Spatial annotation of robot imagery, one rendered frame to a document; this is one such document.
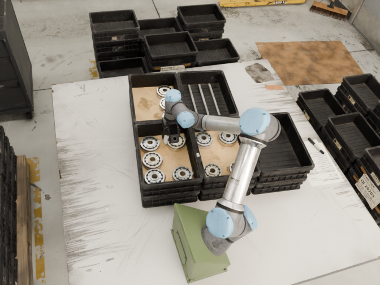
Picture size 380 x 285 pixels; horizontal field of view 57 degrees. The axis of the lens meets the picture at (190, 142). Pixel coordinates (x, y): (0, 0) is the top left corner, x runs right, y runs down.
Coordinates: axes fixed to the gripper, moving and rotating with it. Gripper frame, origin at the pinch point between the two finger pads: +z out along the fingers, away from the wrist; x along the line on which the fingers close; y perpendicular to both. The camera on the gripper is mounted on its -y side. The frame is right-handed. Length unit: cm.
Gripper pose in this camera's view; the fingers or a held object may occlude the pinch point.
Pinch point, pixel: (170, 143)
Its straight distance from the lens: 191.9
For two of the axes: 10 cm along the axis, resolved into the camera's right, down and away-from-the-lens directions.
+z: -1.0, 6.3, 7.7
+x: -9.6, 1.3, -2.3
